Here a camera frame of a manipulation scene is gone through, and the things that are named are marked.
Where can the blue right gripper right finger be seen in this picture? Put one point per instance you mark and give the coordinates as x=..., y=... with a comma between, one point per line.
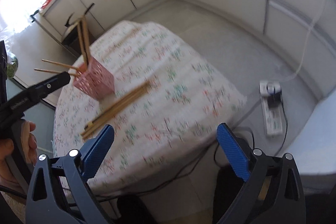
x=234, y=153

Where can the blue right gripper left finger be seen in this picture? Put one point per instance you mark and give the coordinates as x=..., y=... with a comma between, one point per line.
x=94, y=151

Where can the pink perforated utensil basket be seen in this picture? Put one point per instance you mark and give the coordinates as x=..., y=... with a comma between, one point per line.
x=96, y=82

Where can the person's left hand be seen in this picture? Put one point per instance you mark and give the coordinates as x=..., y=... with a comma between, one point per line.
x=18, y=154

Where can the bag of green vegetables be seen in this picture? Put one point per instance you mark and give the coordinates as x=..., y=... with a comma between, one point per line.
x=12, y=65

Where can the white power strip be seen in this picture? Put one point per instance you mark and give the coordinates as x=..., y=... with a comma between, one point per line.
x=270, y=95

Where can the dark brown waste bin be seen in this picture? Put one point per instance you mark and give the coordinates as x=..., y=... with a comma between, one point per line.
x=71, y=41

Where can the floral tablecloth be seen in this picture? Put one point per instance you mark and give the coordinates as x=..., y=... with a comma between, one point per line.
x=187, y=100

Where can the red basket on counter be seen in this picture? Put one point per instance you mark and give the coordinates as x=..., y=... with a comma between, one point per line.
x=47, y=2

